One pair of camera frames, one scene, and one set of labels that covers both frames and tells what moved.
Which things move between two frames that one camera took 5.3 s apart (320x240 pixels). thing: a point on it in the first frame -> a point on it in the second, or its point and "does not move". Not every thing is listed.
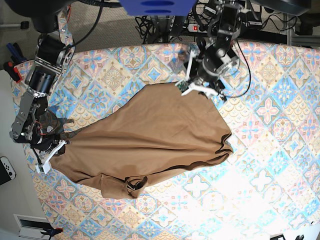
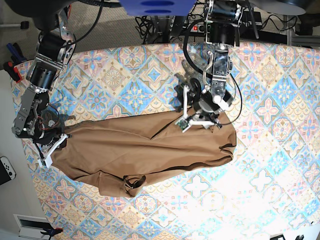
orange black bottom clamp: [51, 232] does not move
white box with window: [30, 227] does not move
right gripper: [205, 71] -> [202, 108]
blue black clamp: [17, 56] does not move
